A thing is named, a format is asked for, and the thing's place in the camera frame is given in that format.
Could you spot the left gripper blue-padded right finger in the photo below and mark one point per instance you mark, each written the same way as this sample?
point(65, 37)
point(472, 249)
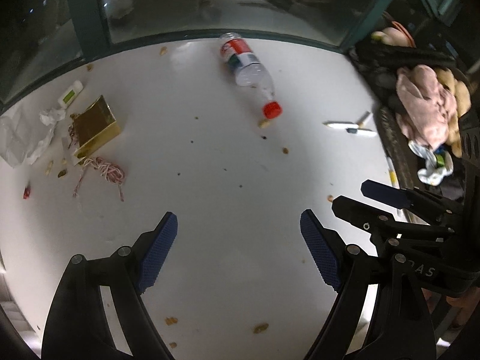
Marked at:
point(400, 326)

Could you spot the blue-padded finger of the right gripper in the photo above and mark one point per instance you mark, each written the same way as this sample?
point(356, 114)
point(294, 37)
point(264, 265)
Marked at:
point(432, 208)

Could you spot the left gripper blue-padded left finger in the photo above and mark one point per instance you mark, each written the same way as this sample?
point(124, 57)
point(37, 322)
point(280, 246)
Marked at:
point(76, 326)

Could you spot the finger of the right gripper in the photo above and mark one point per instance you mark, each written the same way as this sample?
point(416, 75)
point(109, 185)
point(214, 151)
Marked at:
point(360, 215)

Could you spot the clear plastic water bottle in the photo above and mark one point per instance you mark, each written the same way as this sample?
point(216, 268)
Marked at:
point(248, 71)

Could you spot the white yellow red marker pen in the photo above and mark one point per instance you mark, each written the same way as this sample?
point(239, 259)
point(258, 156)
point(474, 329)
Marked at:
point(392, 173)

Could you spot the white colourful crumpled wrapper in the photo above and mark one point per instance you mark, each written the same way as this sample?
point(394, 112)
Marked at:
point(438, 164)

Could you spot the worn black wrist rest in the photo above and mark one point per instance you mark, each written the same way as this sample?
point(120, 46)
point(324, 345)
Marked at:
point(396, 148)

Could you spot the white pen with dark band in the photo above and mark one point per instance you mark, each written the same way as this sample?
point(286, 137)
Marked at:
point(353, 129)

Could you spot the short white stick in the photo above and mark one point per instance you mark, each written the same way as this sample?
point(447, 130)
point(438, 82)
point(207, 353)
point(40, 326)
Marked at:
point(366, 118)

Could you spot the pink towel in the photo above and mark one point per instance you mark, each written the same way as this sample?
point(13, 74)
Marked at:
point(428, 106)

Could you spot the tan plush fabric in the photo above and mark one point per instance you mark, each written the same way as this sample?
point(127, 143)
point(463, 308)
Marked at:
point(463, 103)

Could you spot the small red wrapper scrap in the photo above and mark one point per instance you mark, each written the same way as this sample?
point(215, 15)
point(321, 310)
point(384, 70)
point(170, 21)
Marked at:
point(27, 191)

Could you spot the red white twine bundle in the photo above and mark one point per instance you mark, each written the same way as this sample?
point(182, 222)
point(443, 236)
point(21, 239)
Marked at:
point(109, 171)

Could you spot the clear plastic bag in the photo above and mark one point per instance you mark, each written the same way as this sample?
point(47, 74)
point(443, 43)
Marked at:
point(17, 144)

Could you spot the gold cardboard box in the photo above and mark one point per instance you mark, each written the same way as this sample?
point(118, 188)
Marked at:
point(94, 128)

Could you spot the crumpled white paper scrap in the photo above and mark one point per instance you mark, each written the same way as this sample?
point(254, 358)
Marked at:
point(52, 116)

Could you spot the small white green tube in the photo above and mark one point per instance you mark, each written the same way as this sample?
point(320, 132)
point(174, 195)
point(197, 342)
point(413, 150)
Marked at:
point(71, 93)

